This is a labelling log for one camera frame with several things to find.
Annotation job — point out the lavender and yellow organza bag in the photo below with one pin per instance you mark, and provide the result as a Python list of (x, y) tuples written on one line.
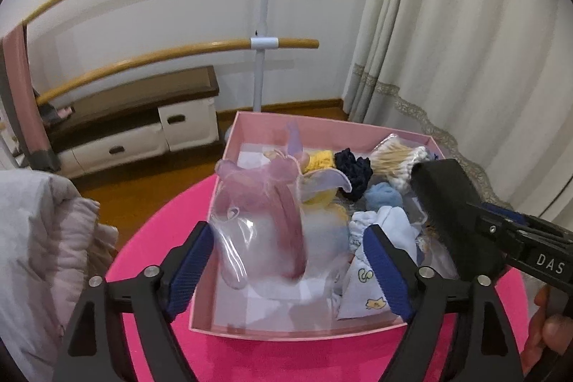
[(327, 180)]

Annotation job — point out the small pink item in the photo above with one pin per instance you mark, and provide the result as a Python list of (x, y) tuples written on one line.
[(65, 112)]

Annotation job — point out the round table, pink cloth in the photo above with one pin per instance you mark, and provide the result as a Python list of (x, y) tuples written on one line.
[(147, 239)]

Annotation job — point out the person's right hand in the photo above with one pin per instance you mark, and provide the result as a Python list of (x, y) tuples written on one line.
[(548, 337)]

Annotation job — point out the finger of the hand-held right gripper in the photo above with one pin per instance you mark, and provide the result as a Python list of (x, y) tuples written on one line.
[(452, 216), (528, 225)]

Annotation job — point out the dark wooden bench cabinet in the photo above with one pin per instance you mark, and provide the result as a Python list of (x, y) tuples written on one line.
[(134, 95)]

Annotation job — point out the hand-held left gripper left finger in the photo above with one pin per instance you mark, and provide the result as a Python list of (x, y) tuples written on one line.
[(188, 270)]

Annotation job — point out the short wooden barre rail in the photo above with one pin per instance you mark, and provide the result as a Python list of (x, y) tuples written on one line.
[(156, 53)]

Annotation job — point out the cream curtain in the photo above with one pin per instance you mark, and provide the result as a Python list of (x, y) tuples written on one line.
[(447, 28)]

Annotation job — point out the grey duvet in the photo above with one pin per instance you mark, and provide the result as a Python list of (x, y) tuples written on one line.
[(22, 252)]

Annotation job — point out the cotton swab pack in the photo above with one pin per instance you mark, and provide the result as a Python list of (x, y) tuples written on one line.
[(394, 162)]

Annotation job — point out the pink towel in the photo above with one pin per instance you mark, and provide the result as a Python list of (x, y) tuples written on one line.
[(22, 95)]

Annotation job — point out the narrow white drawer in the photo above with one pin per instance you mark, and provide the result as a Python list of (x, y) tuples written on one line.
[(186, 122)]

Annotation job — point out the lavender quilt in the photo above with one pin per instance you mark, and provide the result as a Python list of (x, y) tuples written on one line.
[(80, 239)]

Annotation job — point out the clear bag with pink hairband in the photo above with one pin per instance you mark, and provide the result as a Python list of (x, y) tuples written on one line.
[(286, 230)]

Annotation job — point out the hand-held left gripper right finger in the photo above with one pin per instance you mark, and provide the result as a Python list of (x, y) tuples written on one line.
[(387, 270)]

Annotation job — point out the wide white drawer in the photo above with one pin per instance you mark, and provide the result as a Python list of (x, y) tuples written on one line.
[(112, 151)]

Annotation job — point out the dark navy scrunchie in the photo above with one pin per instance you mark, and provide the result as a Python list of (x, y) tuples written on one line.
[(353, 171)]

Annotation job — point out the white barre post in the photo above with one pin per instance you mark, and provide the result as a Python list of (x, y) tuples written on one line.
[(262, 73)]

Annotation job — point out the white cartoon print cloth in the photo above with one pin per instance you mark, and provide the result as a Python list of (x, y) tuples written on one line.
[(358, 288)]

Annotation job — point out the pink cardboard box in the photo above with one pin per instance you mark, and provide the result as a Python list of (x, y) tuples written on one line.
[(268, 124)]

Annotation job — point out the light blue scrunchie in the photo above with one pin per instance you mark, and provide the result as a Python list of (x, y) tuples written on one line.
[(380, 196)]

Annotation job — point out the grey towel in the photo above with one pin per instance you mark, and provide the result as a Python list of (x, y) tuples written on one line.
[(42, 160)]

